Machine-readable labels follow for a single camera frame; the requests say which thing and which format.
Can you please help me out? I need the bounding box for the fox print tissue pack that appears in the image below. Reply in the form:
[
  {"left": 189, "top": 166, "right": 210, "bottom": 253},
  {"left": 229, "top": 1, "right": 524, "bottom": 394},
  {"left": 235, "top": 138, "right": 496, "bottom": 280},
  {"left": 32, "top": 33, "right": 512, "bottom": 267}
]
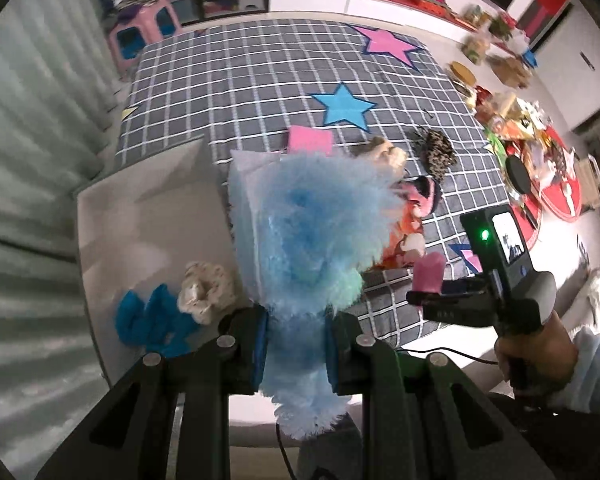
[{"left": 375, "top": 210, "right": 431, "bottom": 271}]

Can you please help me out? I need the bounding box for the white low cabinet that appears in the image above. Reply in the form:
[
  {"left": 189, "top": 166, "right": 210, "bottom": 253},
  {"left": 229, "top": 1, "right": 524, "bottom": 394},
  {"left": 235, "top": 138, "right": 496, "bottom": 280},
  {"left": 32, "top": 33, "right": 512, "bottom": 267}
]
[{"left": 270, "top": 0, "right": 536, "bottom": 56}]

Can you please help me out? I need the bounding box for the pile of colourful packets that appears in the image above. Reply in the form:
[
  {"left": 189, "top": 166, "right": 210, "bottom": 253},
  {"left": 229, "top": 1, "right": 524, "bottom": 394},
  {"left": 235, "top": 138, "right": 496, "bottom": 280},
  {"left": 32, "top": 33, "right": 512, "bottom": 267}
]
[{"left": 462, "top": 5, "right": 581, "bottom": 196}]

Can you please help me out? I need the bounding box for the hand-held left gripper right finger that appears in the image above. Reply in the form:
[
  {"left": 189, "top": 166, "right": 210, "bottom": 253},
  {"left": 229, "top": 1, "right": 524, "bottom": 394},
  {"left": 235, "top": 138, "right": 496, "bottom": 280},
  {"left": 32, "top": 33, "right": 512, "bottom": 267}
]
[{"left": 325, "top": 310, "right": 556, "bottom": 480}]

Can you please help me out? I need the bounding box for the pink plastic stool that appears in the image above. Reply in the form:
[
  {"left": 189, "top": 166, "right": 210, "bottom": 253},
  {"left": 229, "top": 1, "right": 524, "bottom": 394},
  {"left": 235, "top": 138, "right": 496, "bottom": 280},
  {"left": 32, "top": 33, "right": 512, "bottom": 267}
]
[{"left": 106, "top": 0, "right": 183, "bottom": 81}]

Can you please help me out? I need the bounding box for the person's right forearm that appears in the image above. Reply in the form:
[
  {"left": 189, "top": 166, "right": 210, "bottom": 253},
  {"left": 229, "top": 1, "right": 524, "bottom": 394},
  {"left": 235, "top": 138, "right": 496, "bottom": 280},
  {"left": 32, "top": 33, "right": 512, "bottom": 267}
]
[{"left": 545, "top": 325, "right": 600, "bottom": 411}]

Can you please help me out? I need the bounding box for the person's right hand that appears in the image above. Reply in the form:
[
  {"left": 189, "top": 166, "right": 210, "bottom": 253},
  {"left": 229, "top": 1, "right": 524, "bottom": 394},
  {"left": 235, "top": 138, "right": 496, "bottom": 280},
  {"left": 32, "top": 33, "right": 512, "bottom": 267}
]
[{"left": 494, "top": 310, "right": 581, "bottom": 396}]

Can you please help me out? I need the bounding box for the black round disc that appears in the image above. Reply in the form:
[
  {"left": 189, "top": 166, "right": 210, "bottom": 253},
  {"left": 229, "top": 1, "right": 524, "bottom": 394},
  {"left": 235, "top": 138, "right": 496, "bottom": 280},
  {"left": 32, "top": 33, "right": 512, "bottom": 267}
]
[{"left": 504, "top": 155, "right": 538, "bottom": 198}]

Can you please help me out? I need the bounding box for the cream dotted scrunchie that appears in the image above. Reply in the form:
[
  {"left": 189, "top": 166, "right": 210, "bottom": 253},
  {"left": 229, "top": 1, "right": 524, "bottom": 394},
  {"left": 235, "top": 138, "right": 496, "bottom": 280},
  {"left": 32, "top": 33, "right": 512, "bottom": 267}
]
[{"left": 176, "top": 260, "right": 236, "bottom": 323}]

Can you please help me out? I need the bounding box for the beige knitted hat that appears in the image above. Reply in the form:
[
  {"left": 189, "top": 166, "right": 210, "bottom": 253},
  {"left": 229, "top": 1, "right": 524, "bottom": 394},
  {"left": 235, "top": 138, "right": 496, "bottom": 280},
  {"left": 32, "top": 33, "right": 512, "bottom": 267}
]
[{"left": 362, "top": 136, "right": 408, "bottom": 176}]

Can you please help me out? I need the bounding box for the jar with gold lid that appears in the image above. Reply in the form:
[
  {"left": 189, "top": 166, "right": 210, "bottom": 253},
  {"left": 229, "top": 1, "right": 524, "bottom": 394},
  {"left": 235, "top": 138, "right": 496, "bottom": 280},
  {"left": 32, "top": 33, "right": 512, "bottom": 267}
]
[{"left": 447, "top": 60, "right": 477, "bottom": 96}]

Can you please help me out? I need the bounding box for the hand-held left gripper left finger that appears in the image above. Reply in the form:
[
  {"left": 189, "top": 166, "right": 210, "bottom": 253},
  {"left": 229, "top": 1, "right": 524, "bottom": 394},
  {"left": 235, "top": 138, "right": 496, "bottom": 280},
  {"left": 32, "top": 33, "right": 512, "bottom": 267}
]
[{"left": 37, "top": 305, "right": 271, "bottom": 480}]

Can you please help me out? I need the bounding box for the red round mat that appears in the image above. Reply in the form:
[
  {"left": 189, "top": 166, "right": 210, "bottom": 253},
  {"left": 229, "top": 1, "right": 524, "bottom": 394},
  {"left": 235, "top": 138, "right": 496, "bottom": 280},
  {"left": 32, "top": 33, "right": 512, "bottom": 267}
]
[{"left": 517, "top": 130, "right": 588, "bottom": 233}]

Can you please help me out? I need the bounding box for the pale green curtain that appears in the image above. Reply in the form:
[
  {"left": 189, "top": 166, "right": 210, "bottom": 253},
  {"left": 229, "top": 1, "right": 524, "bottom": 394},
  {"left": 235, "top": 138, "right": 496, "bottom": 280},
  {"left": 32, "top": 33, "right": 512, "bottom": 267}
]
[{"left": 0, "top": 0, "right": 131, "bottom": 461}]

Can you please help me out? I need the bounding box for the pink sponge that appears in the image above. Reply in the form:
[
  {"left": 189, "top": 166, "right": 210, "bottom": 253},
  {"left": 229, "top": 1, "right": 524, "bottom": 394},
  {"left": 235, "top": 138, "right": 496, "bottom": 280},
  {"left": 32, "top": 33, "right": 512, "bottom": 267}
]
[
  {"left": 412, "top": 251, "right": 446, "bottom": 293},
  {"left": 286, "top": 125, "right": 333, "bottom": 156}
]

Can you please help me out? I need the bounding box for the black cable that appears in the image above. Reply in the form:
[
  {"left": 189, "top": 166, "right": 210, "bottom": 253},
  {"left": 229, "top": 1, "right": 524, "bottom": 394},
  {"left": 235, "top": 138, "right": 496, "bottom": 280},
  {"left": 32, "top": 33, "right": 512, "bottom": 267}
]
[
  {"left": 275, "top": 422, "right": 300, "bottom": 480},
  {"left": 395, "top": 347, "right": 501, "bottom": 366}
]

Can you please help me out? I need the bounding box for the grey checked star blanket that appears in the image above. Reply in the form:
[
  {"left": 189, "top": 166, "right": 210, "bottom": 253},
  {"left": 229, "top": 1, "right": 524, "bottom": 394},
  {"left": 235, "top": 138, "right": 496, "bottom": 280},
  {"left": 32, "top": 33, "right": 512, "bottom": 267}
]
[{"left": 112, "top": 19, "right": 511, "bottom": 346}]

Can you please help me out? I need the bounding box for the leopard print scrunchie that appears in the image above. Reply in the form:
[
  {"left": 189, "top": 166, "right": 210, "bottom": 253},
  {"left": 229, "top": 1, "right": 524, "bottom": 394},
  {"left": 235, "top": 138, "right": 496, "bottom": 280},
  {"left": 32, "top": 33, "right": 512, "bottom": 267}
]
[{"left": 415, "top": 129, "right": 458, "bottom": 181}]

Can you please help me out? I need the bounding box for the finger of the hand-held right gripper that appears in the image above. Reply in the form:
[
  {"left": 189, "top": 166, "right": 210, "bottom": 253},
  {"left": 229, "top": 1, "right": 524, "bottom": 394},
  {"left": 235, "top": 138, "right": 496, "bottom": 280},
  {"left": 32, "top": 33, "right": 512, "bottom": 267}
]
[
  {"left": 442, "top": 280, "right": 486, "bottom": 295},
  {"left": 406, "top": 291, "right": 486, "bottom": 323}
]

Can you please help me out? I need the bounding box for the white storage box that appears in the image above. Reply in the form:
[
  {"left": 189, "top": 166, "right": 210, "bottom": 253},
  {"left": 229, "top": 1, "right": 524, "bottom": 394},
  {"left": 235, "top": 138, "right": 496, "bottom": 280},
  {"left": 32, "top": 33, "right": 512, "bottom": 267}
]
[{"left": 75, "top": 135, "right": 251, "bottom": 391}]

